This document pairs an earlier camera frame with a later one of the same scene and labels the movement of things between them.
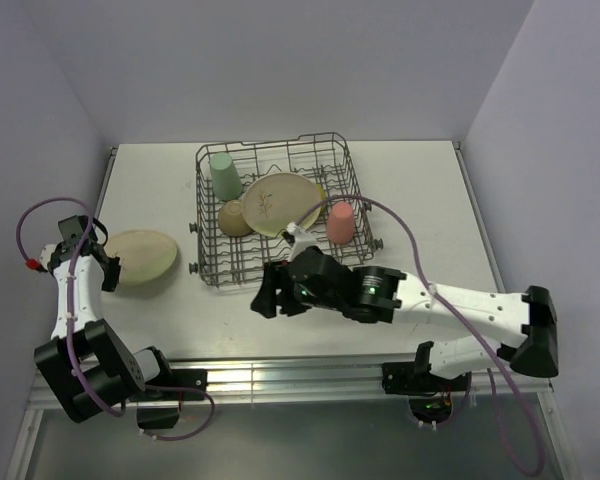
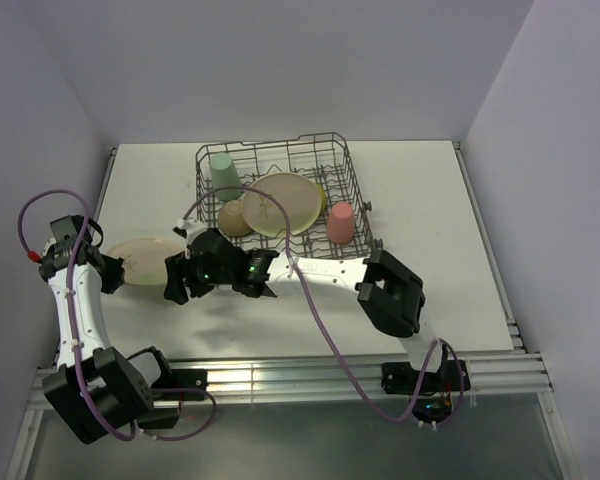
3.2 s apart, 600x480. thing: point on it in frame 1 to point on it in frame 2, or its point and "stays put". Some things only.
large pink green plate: (273, 201) stays put
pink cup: (341, 223) stays put
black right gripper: (265, 300) to (178, 267)
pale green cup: (226, 182) stays put
